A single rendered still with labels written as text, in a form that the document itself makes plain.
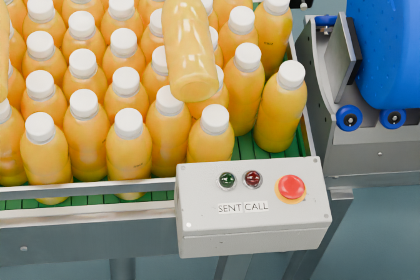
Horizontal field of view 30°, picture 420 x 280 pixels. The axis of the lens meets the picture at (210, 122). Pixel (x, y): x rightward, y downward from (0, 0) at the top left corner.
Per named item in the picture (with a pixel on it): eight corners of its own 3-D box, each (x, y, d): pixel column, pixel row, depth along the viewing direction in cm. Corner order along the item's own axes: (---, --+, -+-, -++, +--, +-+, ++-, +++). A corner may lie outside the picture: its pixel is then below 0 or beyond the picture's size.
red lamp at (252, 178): (260, 186, 106) (262, 182, 105) (245, 187, 105) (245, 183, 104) (259, 172, 107) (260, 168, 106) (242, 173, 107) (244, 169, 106)
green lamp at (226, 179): (235, 188, 105) (236, 184, 104) (219, 189, 105) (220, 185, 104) (233, 173, 106) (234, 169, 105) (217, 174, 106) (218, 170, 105)
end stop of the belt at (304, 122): (315, 177, 124) (319, 168, 122) (310, 177, 124) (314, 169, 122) (277, -16, 145) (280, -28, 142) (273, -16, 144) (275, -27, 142)
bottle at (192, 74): (218, 73, 107) (201, -27, 116) (167, 80, 106) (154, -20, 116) (220, 100, 113) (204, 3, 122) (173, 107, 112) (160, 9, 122)
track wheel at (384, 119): (409, 104, 128) (404, 100, 130) (382, 106, 128) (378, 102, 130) (407, 130, 130) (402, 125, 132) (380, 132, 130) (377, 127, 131)
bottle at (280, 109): (292, 120, 135) (313, 59, 120) (292, 155, 132) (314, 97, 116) (252, 117, 135) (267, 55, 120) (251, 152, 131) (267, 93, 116)
